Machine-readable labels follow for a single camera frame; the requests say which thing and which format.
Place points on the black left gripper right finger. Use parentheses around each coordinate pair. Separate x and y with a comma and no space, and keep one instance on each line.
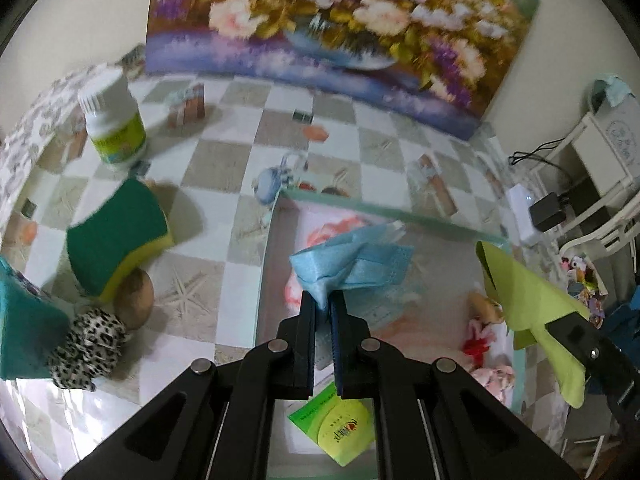
(433,420)

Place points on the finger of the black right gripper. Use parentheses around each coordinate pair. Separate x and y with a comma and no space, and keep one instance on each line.
(603,361)

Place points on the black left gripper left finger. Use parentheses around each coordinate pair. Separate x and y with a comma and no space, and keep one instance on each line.
(212,421)

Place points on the lime green cloth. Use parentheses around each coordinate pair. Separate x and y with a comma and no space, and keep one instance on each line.
(528,304)

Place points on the leopard print fabric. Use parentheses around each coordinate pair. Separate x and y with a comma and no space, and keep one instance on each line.
(90,350)

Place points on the light blue cloth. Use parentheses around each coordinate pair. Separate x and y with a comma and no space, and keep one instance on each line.
(368,257)

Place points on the green yellow sponge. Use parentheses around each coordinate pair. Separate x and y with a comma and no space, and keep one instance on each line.
(128,229)

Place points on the colourful toy pile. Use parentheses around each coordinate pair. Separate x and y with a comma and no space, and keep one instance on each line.
(585,285)

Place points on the green tissue packet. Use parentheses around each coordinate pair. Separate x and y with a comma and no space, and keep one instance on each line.
(343,429)

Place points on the shallow green-rimmed tray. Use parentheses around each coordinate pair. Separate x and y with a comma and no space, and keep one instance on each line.
(425,317)

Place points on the brown round ball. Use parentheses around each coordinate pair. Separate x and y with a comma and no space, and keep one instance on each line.
(134,299)

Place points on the black power adapter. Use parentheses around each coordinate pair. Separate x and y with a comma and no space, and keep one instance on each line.
(549,211)

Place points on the white power strip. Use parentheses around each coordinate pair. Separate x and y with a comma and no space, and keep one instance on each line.
(520,200)

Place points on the teal plastic container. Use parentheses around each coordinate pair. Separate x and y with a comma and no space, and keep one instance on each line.
(31,327)

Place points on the white chair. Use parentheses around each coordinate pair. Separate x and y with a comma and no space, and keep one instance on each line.
(606,143)

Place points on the checkered tablecloth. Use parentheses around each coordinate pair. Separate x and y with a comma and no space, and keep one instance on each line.
(208,283)

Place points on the white green-labelled pill bottle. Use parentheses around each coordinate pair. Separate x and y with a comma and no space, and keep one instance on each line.
(112,118)

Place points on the floral canvas painting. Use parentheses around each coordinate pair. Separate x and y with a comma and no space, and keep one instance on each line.
(440,62)

